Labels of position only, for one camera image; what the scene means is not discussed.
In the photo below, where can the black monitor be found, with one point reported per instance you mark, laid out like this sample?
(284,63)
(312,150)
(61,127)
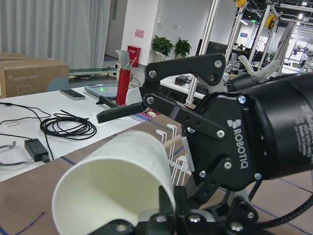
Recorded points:
(214,47)

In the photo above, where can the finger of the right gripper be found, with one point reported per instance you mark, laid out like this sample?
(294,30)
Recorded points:
(118,112)

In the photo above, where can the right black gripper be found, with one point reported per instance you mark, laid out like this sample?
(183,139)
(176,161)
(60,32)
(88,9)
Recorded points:
(263,132)

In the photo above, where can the cardboard box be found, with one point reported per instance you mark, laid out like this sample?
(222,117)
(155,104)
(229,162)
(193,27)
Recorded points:
(13,56)
(32,76)

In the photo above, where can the pale green plastic cup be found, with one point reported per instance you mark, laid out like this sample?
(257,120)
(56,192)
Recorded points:
(120,180)

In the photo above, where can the red fire cabinet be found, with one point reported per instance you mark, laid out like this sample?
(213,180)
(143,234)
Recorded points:
(134,54)

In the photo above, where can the black power adapter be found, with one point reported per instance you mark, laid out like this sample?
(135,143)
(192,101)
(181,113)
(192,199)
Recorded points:
(36,150)

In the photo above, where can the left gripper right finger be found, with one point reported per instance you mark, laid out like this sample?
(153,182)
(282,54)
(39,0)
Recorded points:
(181,200)

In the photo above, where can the red thermos bottle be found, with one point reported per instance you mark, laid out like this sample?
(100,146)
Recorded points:
(123,84)

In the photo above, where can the black smartphone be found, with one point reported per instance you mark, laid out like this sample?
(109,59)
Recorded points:
(72,94)

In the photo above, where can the red parts tray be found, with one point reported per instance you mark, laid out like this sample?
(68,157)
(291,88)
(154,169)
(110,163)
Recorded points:
(149,114)

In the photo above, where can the green potted plant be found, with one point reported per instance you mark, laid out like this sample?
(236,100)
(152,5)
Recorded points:
(162,45)

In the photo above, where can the white wire cup rack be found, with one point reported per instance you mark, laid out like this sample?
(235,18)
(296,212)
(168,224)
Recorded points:
(178,163)

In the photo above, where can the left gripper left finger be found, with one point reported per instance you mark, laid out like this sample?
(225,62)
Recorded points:
(165,206)

